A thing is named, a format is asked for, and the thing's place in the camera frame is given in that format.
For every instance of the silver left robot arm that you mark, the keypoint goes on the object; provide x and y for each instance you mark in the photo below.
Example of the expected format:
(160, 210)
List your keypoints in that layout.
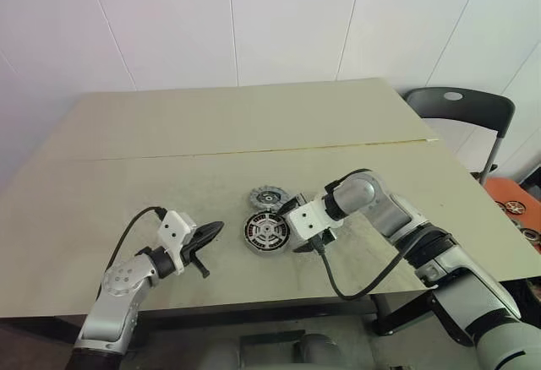
(118, 294)

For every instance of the black waste bin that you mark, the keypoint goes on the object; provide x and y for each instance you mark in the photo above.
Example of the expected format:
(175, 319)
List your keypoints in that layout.
(533, 298)

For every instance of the orange tray with parts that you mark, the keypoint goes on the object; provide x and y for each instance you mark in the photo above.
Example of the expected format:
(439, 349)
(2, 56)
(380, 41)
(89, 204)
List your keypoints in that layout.
(503, 188)

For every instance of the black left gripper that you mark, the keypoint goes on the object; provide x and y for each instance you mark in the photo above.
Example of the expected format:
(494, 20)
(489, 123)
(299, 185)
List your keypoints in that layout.
(192, 249)

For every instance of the red spoked rotor part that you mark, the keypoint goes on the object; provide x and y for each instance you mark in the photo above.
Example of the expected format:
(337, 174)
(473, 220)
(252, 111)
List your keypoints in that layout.
(500, 205)
(514, 207)

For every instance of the grey rounded shape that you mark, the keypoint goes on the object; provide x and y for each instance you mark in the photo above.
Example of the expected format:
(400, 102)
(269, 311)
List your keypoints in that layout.
(321, 353)

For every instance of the copper wound motor stator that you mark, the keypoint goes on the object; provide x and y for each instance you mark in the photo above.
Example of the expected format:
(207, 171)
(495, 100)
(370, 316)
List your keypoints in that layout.
(267, 230)

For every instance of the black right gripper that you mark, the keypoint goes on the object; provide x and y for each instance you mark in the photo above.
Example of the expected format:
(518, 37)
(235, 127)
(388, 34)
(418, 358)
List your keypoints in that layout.
(301, 248)

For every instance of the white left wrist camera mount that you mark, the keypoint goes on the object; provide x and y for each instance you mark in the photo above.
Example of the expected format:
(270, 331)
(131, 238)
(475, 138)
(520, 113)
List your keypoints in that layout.
(173, 228)

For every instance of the round bearing part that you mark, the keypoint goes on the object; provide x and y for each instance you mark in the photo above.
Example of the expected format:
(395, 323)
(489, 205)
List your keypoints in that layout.
(532, 233)

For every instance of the black metal door frame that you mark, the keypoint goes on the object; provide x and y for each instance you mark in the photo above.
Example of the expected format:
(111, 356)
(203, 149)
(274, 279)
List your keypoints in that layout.
(530, 185)

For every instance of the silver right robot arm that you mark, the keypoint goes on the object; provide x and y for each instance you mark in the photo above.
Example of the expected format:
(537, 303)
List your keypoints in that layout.
(444, 260)

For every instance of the black folding chair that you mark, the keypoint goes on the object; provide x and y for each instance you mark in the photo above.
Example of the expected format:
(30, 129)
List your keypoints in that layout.
(465, 106)

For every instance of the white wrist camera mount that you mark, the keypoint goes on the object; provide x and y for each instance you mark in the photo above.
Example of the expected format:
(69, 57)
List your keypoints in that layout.
(310, 220)
(173, 228)

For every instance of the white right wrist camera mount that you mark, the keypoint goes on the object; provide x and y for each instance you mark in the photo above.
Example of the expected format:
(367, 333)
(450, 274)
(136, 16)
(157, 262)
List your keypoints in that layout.
(310, 220)

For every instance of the grey motor end cover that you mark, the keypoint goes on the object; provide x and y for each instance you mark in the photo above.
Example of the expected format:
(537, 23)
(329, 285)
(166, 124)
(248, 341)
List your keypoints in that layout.
(268, 197)

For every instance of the small grey round part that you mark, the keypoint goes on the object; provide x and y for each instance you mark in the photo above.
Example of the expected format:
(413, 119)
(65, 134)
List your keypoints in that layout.
(517, 221)

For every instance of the black table leg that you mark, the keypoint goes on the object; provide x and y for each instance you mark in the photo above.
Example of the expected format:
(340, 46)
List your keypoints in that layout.
(393, 321)

